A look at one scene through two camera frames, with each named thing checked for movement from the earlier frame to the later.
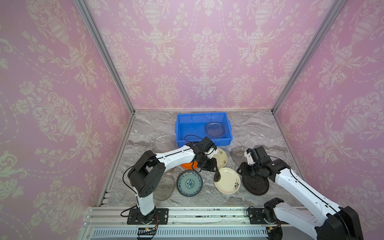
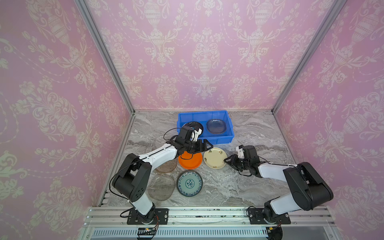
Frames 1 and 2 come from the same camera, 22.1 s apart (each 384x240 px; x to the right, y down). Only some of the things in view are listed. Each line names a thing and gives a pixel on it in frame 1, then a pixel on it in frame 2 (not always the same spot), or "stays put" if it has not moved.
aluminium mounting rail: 104,223 stays put
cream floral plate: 221,157 stays put
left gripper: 211,166 to 200,148
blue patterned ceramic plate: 189,183 stays put
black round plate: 257,185 to 195,125
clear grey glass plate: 165,187 stays put
